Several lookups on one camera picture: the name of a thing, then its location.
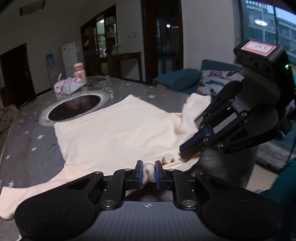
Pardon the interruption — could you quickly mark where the cream white garment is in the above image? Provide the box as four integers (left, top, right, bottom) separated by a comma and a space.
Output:
1, 93, 211, 220

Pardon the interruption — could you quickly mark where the patterned pillow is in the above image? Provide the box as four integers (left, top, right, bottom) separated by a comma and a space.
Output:
197, 70, 245, 98

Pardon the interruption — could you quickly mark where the blue sofa cushion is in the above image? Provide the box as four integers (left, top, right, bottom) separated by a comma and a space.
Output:
153, 68, 201, 92

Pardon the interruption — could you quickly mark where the built-in induction cooktop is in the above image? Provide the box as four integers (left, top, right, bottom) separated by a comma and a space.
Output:
39, 90, 110, 126

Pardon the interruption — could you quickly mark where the pink tissue pack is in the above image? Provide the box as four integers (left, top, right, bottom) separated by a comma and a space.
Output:
54, 74, 84, 96

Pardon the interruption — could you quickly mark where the pink thermos bottle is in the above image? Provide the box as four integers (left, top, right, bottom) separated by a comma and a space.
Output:
73, 63, 87, 85

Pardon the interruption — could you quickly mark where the dark wooden console table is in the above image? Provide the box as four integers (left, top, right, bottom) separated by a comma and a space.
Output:
108, 52, 143, 82

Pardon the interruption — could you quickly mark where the water dispenser with blue bottle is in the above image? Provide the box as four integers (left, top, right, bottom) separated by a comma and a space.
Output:
46, 53, 60, 82

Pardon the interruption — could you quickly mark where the floral kids chair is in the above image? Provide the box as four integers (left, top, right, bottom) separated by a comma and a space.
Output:
0, 104, 18, 133

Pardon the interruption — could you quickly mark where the white refrigerator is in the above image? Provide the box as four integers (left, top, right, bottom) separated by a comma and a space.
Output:
61, 42, 78, 70

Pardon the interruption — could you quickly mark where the dark wooden display shelf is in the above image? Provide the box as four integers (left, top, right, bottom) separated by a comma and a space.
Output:
80, 5, 118, 76

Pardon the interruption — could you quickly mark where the black camera box with label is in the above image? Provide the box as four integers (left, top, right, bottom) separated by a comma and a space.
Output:
233, 39, 295, 93

